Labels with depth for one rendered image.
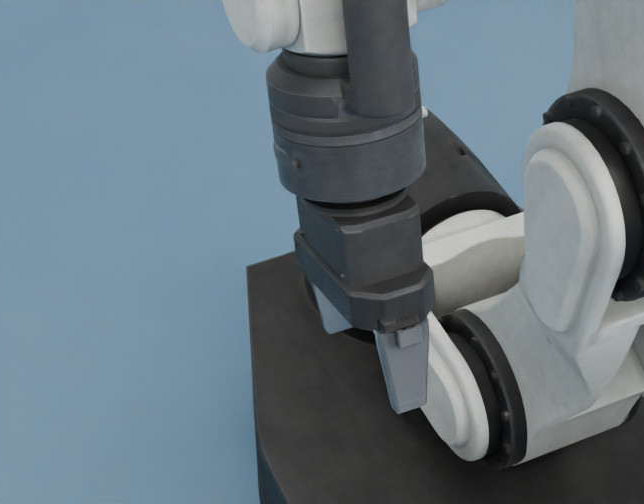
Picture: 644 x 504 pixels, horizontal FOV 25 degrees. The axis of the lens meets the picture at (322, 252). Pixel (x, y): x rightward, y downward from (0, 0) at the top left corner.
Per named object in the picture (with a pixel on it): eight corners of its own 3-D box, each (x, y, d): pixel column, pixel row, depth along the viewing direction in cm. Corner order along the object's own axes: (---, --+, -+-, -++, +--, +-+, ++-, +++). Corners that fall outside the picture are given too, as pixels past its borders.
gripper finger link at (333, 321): (363, 323, 98) (355, 243, 95) (320, 337, 97) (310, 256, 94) (354, 313, 99) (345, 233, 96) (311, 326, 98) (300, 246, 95)
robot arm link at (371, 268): (260, 261, 94) (235, 90, 89) (394, 222, 97) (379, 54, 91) (336, 351, 84) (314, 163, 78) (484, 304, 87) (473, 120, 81)
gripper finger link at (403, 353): (383, 411, 89) (374, 325, 86) (430, 396, 90) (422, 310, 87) (394, 425, 87) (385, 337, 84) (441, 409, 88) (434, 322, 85)
